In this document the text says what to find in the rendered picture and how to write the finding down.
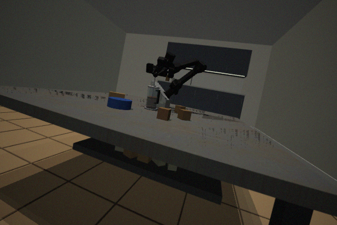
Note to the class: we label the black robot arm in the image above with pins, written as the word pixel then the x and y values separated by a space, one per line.
pixel 177 84

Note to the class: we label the blue short cylinder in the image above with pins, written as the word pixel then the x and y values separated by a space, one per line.
pixel 119 103

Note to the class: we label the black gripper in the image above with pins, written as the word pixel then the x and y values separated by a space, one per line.
pixel 161 70

